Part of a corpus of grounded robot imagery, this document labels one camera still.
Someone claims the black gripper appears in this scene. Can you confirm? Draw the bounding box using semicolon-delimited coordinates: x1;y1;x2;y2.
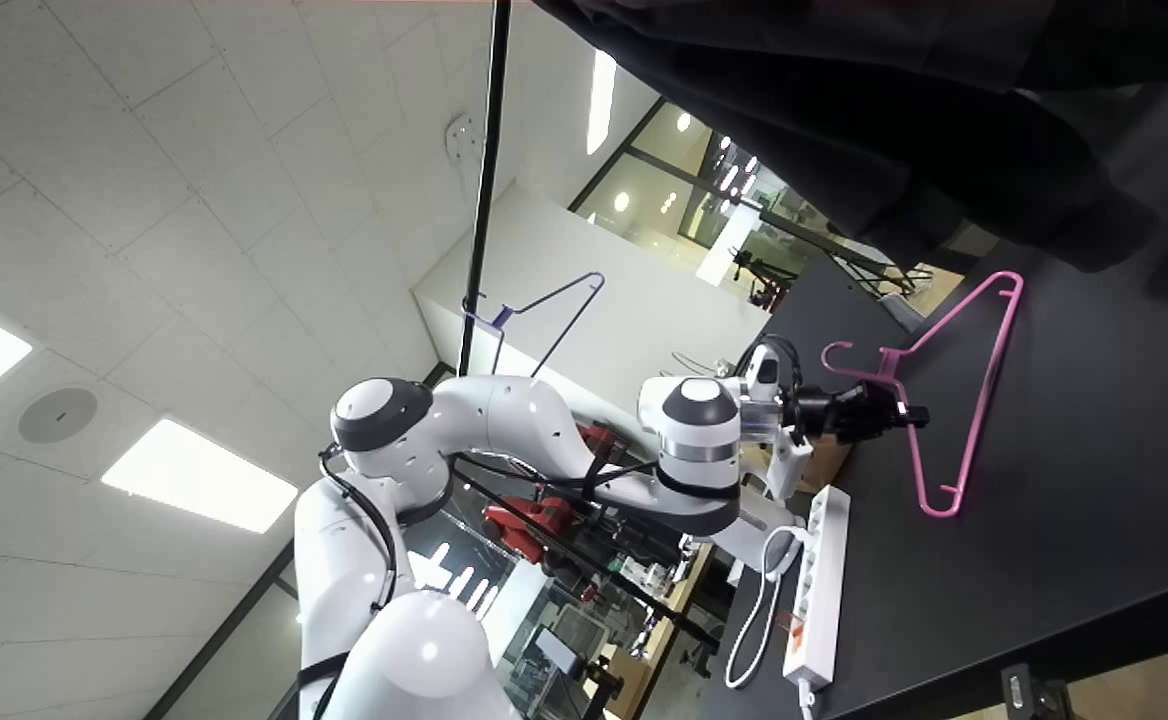
795;380;932;446

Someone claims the pink clothes hanger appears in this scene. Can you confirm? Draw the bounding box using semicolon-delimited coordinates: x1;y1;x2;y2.
814;268;1027;523

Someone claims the purple clothes hanger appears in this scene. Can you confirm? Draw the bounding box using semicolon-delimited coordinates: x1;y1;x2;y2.
456;268;613;390

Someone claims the white power strip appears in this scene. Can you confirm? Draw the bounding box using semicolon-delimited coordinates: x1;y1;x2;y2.
775;484;856;690

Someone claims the black hanging garment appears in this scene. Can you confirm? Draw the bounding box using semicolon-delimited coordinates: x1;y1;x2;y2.
536;0;1168;280

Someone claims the round grey ceiling speaker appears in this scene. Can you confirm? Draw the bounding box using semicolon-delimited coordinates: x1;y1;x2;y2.
17;382;100;446

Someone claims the white power cable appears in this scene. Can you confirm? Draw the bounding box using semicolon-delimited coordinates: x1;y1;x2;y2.
716;523;809;694

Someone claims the black clothes rail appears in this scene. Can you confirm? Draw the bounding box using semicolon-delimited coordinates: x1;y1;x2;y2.
453;0;516;380

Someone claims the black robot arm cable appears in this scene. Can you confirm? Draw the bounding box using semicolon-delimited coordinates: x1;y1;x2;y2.
276;446;674;720

